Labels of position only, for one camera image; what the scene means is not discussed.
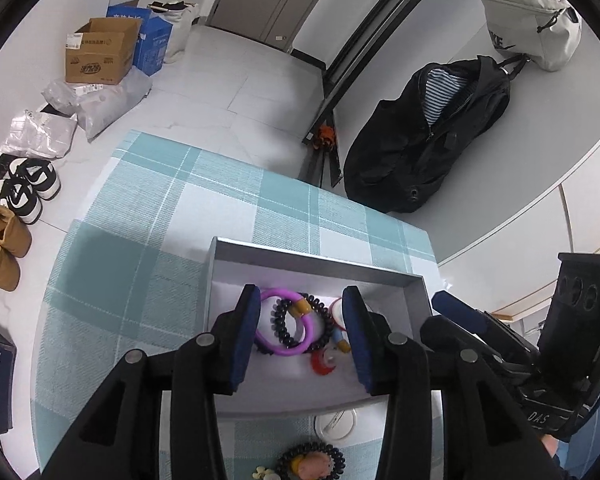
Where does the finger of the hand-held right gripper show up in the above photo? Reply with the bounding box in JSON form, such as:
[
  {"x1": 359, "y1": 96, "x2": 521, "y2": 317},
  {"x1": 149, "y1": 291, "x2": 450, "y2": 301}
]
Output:
[
  {"x1": 420, "y1": 314, "x2": 526, "y2": 386},
  {"x1": 432, "y1": 290, "x2": 538, "y2": 361}
]

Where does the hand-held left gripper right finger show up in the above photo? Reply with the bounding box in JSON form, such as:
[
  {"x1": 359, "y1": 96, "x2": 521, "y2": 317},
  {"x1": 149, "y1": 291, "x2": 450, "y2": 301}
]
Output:
[{"x1": 342, "y1": 285, "x2": 553, "y2": 480}]

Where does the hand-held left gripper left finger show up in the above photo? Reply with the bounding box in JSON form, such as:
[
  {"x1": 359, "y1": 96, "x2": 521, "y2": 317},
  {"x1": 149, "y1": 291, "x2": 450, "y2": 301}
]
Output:
[{"x1": 40, "y1": 284, "x2": 262, "y2": 480}]

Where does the red rimmed pin badge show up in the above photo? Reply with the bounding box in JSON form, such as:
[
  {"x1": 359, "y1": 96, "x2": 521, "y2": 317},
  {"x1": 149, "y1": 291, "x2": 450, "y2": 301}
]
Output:
[{"x1": 328, "y1": 297, "x2": 348, "y2": 332}]

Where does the black bead bracelet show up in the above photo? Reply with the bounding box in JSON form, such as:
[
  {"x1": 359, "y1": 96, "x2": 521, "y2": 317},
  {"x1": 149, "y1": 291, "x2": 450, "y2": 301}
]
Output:
[{"x1": 270, "y1": 294, "x2": 335, "y2": 351}]

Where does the red and white charm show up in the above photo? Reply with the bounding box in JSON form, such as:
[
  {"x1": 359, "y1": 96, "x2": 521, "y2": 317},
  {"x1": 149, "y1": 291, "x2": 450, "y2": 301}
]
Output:
[{"x1": 311, "y1": 350, "x2": 340, "y2": 376}]

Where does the purple bracelet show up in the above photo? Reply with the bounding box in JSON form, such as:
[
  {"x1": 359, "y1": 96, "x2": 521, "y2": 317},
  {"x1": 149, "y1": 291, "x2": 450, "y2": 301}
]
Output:
[{"x1": 252, "y1": 287, "x2": 317, "y2": 357}]

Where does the silver cardboard box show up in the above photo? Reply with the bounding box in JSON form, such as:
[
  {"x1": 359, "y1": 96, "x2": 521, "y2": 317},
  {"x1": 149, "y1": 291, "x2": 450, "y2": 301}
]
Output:
[{"x1": 200, "y1": 236, "x2": 433, "y2": 418}]

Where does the white pin badge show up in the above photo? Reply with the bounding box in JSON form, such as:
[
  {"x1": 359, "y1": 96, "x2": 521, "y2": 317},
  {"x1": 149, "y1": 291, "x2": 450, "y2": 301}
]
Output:
[{"x1": 314, "y1": 406, "x2": 358, "y2": 442}]

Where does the teal checked tablecloth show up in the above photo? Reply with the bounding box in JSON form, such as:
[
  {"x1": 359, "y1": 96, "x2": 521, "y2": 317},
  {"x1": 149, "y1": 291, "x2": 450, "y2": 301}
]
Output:
[{"x1": 30, "y1": 129, "x2": 438, "y2": 480}]

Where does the black jacket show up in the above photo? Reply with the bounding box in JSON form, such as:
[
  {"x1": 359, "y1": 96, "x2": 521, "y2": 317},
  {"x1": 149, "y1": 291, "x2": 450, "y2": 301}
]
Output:
[{"x1": 343, "y1": 56, "x2": 511, "y2": 214}]

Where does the striped shirt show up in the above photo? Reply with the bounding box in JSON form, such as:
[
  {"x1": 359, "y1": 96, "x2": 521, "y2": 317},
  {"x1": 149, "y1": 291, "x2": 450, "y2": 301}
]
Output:
[{"x1": 422, "y1": 71, "x2": 473, "y2": 125}]

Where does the black and white sneaker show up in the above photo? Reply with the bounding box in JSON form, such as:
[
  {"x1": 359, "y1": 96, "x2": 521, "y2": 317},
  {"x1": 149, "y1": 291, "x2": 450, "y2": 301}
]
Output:
[
  {"x1": 7, "y1": 157, "x2": 62, "y2": 201},
  {"x1": 0, "y1": 177, "x2": 43, "y2": 225}
]

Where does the large grey plastic package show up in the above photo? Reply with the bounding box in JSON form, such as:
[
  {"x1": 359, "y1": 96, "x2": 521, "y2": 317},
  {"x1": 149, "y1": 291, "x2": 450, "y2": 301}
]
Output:
[{"x1": 41, "y1": 67, "x2": 153, "y2": 142}]

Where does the small grey plastic package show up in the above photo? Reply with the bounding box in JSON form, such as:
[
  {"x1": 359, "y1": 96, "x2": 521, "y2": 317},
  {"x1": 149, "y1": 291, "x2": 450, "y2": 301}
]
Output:
[{"x1": 0, "y1": 109, "x2": 78, "y2": 160}]

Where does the black coat rack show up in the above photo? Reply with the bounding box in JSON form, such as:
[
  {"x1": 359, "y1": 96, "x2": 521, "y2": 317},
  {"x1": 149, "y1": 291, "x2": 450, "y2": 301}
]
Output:
[{"x1": 302, "y1": 0, "x2": 451, "y2": 188}]

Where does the grey bag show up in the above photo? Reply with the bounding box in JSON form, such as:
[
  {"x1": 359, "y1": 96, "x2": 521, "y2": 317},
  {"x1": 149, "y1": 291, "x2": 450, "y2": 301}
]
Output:
[{"x1": 477, "y1": 0, "x2": 582, "y2": 72}]

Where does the blue cardboard box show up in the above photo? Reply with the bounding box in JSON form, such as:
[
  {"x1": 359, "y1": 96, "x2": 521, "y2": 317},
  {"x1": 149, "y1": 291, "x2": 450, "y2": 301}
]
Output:
[{"x1": 106, "y1": 1, "x2": 174, "y2": 77}]

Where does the white sack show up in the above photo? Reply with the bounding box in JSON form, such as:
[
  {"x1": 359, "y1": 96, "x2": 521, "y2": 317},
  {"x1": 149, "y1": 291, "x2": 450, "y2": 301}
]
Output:
[{"x1": 147, "y1": 1, "x2": 201, "y2": 64}]

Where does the brown cardboard box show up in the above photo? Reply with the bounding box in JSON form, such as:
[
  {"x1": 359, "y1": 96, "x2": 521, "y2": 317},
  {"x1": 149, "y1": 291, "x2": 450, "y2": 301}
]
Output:
[{"x1": 64, "y1": 17, "x2": 144, "y2": 86}]

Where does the black spiral hair tie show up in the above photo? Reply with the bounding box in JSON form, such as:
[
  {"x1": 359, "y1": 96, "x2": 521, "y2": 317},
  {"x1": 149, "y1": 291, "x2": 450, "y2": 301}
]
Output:
[{"x1": 278, "y1": 441, "x2": 346, "y2": 480}]

